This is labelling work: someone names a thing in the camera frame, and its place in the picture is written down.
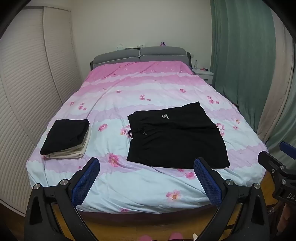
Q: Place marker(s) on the flat black item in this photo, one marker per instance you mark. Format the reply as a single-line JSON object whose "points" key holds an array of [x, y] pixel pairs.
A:
{"points": [[132, 48]]}

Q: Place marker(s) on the small purple toy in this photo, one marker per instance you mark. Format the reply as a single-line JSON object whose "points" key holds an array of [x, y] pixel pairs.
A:
{"points": [[163, 44]]}

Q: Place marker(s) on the white louvered wardrobe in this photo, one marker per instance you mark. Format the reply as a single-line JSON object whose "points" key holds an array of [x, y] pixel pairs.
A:
{"points": [[27, 92]]}

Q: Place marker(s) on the white nightstand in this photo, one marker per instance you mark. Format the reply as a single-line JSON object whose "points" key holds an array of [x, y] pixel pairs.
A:
{"points": [[204, 74]]}

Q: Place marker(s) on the pink floral blanket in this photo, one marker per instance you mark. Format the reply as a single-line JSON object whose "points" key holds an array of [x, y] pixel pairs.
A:
{"points": [[138, 92]]}

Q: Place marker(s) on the grey padded headboard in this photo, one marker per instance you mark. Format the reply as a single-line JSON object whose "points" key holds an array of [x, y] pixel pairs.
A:
{"points": [[143, 54]]}

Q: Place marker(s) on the beige curtain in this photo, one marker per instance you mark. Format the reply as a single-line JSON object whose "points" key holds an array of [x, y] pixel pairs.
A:
{"points": [[279, 88]]}

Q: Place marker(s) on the folded black pants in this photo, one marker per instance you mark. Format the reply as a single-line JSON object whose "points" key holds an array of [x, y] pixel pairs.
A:
{"points": [[64, 134]]}

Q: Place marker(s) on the clear plastic bottle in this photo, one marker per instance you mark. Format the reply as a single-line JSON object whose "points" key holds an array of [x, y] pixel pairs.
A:
{"points": [[196, 64]]}

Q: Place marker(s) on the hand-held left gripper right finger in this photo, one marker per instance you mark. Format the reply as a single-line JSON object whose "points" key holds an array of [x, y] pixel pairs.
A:
{"points": [[208, 183]]}

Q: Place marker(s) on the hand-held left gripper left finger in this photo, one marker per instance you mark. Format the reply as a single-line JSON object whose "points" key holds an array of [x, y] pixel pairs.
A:
{"points": [[85, 183]]}

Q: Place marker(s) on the pink slipper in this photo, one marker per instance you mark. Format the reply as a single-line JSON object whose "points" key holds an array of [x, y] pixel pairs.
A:
{"points": [[145, 238], [175, 237]]}

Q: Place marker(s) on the person's right hand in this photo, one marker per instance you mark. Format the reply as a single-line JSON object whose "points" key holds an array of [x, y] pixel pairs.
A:
{"points": [[286, 215]]}

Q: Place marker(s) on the small white box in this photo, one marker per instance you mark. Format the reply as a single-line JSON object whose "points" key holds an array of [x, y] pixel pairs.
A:
{"points": [[140, 45]]}

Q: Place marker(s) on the dark wooden bed frame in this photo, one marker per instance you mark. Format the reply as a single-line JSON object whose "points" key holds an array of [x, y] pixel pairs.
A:
{"points": [[148, 216]]}

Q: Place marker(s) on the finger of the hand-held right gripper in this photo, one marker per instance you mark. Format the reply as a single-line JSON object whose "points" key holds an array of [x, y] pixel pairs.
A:
{"points": [[268, 160], [288, 148]]}

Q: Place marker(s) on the folded beige pants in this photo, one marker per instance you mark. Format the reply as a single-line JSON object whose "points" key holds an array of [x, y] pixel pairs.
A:
{"points": [[74, 151]]}

